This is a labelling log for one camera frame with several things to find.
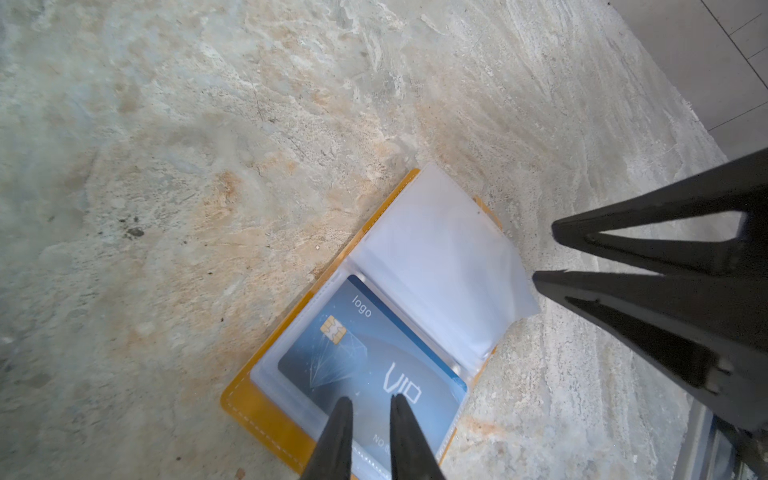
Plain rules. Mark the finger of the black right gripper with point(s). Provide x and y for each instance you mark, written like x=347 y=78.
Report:
x=707 y=334
x=713 y=223

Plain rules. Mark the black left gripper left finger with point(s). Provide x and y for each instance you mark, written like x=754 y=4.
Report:
x=332 y=456

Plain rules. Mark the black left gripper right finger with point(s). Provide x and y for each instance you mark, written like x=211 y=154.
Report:
x=411 y=456

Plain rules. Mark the yellow leather card holder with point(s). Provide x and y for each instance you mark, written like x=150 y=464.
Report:
x=414 y=305

